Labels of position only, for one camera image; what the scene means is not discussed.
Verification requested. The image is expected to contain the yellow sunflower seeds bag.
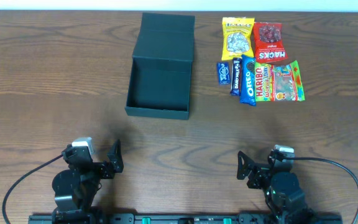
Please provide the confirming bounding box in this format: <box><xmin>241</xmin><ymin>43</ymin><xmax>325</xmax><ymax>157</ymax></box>
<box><xmin>221</xmin><ymin>17</ymin><xmax>255</xmax><ymax>60</ymax></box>

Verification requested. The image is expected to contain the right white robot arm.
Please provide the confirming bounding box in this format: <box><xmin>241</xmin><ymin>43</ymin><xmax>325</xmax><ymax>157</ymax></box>
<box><xmin>237</xmin><ymin>145</ymin><xmax>323</xmax><ymax>224</ymax></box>

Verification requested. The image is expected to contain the small blue Eclipse pack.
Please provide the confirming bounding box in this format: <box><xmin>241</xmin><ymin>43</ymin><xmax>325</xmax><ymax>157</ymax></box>
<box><xmin>216</xmin><ymin>62</ymin><xmax>231</xmax><ymax>85</ymax></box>

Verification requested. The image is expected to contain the purple Dairy Milk bar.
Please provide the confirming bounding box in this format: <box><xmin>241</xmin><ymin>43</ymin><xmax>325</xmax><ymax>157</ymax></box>
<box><xmin>230</xmin><ymin>58</ymin><xmax>242</xmax><ymax>96</ymax></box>

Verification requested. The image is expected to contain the dark green box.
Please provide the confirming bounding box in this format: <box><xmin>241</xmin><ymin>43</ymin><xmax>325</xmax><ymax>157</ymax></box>
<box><xmin>125</xmin><ymin>12</ymin><xmax>195</xmax><ymax>120</ymax></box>

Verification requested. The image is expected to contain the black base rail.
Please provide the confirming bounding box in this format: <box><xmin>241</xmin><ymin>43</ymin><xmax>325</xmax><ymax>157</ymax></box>
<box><xmin>28</xmin><ymin>212</ymin><xmax>343</xmax><ymax>224</ymax></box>

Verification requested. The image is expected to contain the blue Oreo cookie pack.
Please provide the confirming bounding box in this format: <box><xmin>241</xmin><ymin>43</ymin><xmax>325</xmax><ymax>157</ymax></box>
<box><xmin>240</xmin><ymin>55</ymin><xmax>256</xmax><ymax>106</ymax></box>

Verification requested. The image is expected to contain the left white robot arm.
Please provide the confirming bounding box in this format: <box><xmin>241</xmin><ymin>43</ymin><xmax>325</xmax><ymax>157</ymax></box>
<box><xmin>52</xmin><ymin>137</ymin><xmax>124</xmax><ymax>223</ymax></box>

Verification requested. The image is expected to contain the red Hacks candy bag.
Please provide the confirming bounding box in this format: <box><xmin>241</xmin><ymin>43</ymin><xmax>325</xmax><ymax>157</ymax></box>
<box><xmin>253</xmin><ymin>22</ymin><xmax>288</xmax><ymax>63</ymax></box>

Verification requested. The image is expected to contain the green Haribo gummy bag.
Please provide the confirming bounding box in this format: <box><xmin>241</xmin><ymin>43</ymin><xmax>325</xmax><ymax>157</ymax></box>
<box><xmin>254</xmin><ymin>60</ymin><xmax>305</xmax><ymax>102</ymax></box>

